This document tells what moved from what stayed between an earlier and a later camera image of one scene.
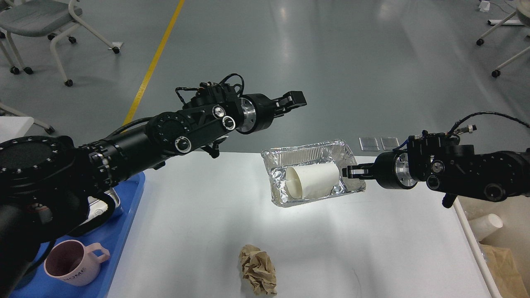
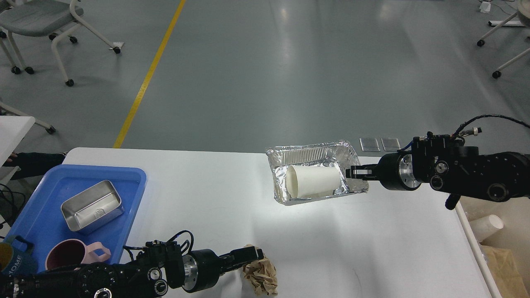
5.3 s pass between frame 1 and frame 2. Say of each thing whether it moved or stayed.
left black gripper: moved
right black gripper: stayed
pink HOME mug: stayed
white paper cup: stayed
